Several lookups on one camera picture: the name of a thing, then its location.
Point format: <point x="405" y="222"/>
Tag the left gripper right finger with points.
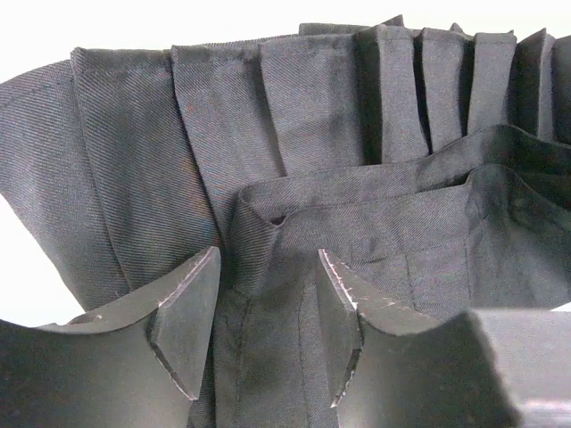
<point x="391" y="366"/>

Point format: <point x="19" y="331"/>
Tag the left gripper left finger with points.
<point x="135" y="362"/>

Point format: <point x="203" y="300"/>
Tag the black pleated skirt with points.
<point x="434" y="164"/>

